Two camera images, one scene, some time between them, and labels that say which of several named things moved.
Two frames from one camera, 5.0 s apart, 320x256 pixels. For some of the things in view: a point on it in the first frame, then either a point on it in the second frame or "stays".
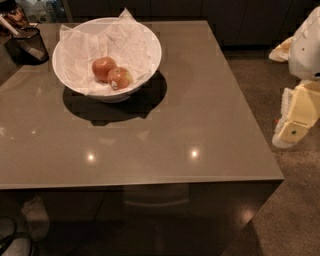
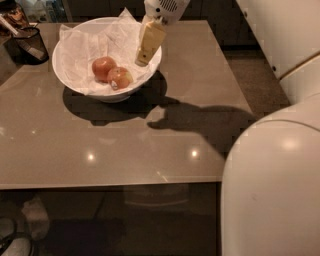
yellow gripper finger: [300, 108] -> [152, 31]
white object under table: [36, 213] stays
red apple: [101, 67] stays
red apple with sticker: [119, 78] stays
